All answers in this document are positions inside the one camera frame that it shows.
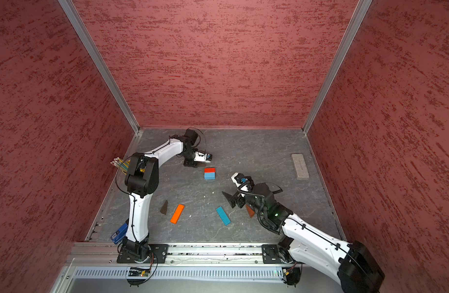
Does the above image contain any light blue rectangular block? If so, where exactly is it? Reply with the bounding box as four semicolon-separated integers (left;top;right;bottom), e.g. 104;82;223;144
204;172;215;180

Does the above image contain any dark brown wedge block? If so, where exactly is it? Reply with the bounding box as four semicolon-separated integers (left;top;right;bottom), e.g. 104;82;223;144
160;200;168;215

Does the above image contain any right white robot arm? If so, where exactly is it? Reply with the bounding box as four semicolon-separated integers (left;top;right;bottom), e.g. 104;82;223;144
223;182;385;293

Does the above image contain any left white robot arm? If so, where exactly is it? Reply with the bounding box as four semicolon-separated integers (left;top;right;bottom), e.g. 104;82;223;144
111;128;212;263

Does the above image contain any reddish brown wedge block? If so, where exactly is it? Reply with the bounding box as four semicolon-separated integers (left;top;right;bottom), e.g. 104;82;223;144
245;205;255;219

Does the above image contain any teal flat block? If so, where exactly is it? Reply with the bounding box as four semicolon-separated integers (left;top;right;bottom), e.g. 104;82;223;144
216;206;231;226

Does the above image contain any orange flat block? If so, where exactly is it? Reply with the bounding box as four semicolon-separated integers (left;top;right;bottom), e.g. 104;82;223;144
170;204;185;224

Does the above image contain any bundle of pencils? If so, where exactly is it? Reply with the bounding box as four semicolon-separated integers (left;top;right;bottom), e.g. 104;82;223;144
111;157;130;174

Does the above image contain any grey rectangular eraser block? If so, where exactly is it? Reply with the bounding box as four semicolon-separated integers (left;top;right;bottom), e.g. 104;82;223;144
291;153;310;180

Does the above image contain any blue stapler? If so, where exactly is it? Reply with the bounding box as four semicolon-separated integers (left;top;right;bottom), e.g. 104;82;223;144
111;220;128;245

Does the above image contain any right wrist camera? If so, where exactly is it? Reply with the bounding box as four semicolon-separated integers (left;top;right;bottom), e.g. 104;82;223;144
231;173;253;192

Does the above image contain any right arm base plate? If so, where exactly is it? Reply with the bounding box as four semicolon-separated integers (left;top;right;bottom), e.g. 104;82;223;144
261;244;294;264

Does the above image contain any white slotted cable duct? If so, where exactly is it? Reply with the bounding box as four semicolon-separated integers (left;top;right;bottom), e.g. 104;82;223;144
73;267;284;283

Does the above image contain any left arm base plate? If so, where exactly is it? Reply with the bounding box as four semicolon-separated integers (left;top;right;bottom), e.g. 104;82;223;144
117;244;169;265

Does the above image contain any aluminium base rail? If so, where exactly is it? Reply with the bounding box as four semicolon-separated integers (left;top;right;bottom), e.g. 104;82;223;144
68;241;361;266

